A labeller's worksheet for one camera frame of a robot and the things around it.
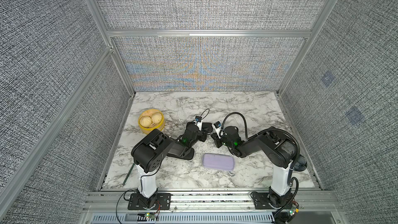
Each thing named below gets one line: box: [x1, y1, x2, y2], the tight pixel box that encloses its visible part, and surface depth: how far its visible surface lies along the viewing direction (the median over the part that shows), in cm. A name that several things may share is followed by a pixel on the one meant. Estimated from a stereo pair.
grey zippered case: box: [166, 142, 195, 161], surface depth 73 cm
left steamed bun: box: [139, 115, 152, 128], surface depth 99 cm
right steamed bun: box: [151, 112, 163, 124], surface depth 100 cm
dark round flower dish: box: [293, 154, 308, 172], surface depth 84 cm
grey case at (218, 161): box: [202, 152, 235, 172], surface depth 85 cm
